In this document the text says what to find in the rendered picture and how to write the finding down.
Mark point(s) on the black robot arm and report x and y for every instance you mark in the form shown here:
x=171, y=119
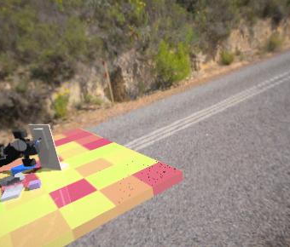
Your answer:
x=14, y=149

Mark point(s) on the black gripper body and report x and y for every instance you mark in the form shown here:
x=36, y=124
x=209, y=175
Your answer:
x=22, y=134

